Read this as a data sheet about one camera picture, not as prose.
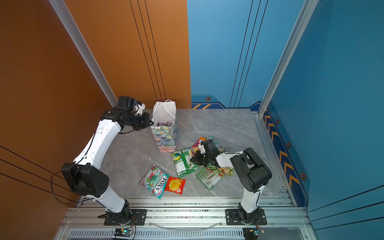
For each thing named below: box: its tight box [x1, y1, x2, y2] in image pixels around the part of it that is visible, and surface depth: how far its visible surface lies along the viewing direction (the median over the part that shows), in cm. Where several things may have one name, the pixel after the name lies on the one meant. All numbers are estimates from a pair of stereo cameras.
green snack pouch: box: [195, 167, 225, 190], surface depth 88 cm
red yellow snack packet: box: [164, 176, 187, 195], surface depth 85 cm
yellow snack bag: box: [217, 167, 234, 176], surface depth 89 cm
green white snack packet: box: [171, 148, 199, 177], surface depth 91 cm
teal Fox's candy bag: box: [140, 163, 169, 199], surface depth 84 cm
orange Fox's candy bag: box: [191, 136, 207, 157], surface depth 97 cm
